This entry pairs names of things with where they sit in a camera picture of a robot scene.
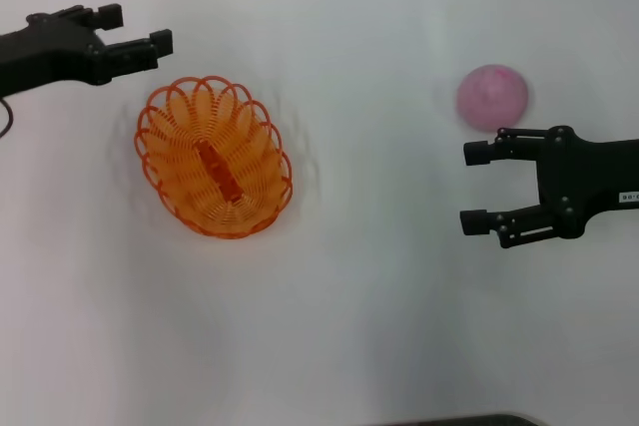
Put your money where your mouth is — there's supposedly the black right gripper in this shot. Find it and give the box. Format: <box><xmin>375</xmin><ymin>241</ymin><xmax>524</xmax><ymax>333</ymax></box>
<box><xmin>458</xmin><ymin>124</ymin><xmax>639</xmax><ymax>249</ymax></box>

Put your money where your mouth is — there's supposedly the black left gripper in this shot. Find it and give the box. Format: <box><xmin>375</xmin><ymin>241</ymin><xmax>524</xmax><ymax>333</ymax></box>
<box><xmin>0</xmin><ymin>3</ymin><xmax>175</xmax><ymax>98</ymax></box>

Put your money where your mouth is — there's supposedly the pink peach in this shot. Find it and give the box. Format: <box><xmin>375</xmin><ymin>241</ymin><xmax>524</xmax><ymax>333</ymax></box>
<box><xmin>456</xmin><ymin>63</ymin><xmax>530</xmax><ymax>135</ymax></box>

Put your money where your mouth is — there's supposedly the orange plastic wire basket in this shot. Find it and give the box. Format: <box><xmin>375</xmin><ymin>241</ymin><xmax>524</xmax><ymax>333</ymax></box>
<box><xmin>133</xmin><ymin>75</ymin><xmax>295</xmax><ymax>240</ymax></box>

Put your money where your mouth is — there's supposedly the black robot torso part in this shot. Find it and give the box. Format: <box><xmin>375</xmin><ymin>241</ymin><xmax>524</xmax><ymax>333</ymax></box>
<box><xmin>388</xmin><ymin>413</ymin><xmax>543</xmax><ymax>426</ymax></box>

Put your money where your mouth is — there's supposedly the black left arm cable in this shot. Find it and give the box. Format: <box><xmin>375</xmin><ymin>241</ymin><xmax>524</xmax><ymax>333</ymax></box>
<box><xmin>0</xmin><ymin>99</ymin><xmax>15</xmax><ymax>141</ymax></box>

